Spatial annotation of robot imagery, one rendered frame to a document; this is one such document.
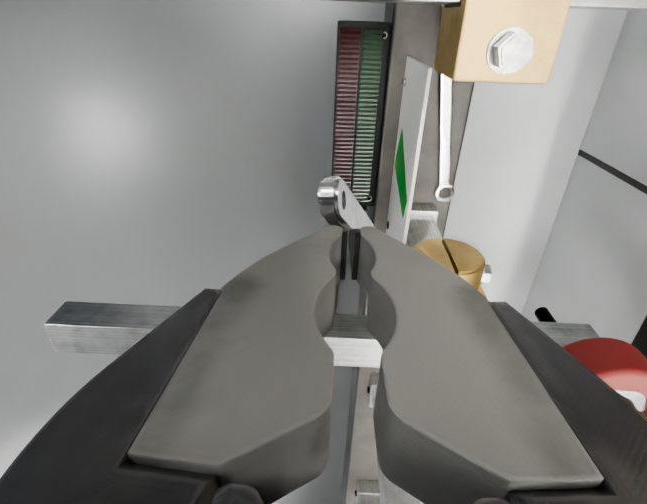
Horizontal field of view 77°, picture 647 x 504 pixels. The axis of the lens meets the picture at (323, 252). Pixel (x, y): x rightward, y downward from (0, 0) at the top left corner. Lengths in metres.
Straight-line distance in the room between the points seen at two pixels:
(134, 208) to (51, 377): 0.90
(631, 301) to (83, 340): 0.48
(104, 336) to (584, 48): 0.53
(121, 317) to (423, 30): 0.35
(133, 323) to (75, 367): 1.54
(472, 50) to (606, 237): 0.32
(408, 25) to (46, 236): 1.34
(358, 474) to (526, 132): 0.57
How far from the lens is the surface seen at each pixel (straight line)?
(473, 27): 0.24
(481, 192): 0.54
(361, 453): 0.72
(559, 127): 0.55
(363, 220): 0.16
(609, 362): 0.33
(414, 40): 0.40
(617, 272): 0.49
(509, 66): 0.23
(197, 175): 1.23
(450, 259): 0.30
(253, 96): 1.13
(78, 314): 0.38
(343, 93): 0.40
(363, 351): 0.33
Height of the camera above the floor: 1.09
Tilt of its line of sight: 60 degrees down
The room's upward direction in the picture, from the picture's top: 176 degrees counter-clockwise
